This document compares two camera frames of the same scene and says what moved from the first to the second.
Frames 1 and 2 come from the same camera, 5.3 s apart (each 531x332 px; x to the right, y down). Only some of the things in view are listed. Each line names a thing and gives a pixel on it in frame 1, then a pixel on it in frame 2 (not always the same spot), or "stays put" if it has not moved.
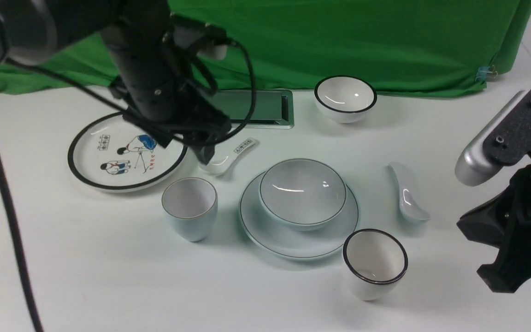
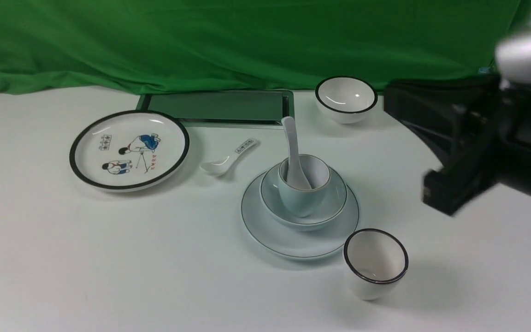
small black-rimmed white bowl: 344,99 stays put
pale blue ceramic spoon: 409,206 -> 296,178
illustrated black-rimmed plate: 111,152 stays put
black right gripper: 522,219 -> 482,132
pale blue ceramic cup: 191,203 -> 316,171
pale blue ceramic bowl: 302,194 stays put
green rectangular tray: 272,109 stays put
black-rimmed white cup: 374,262 stays put
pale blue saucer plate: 292,244 stays put
